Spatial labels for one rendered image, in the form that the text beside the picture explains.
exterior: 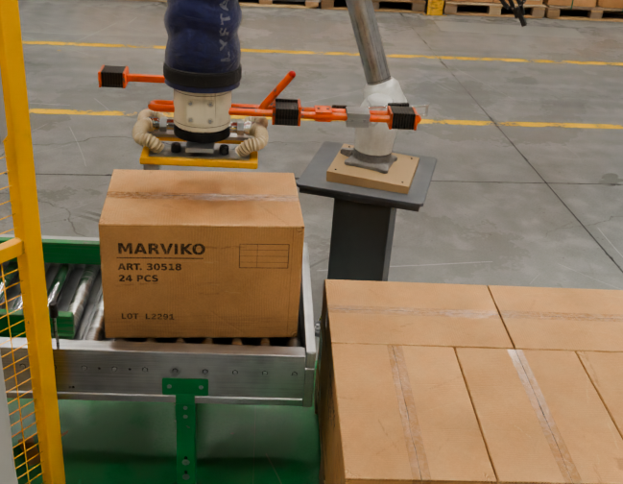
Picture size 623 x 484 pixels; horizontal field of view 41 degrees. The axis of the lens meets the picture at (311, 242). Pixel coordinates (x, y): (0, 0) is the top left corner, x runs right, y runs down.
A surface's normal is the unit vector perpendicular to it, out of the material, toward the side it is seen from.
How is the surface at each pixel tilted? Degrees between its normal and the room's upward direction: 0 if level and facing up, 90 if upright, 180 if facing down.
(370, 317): 0
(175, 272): 90
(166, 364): 90
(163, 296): 90
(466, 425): 0
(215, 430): 0
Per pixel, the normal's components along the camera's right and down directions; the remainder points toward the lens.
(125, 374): 0.04, 0.47
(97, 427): 0.07, -0.88
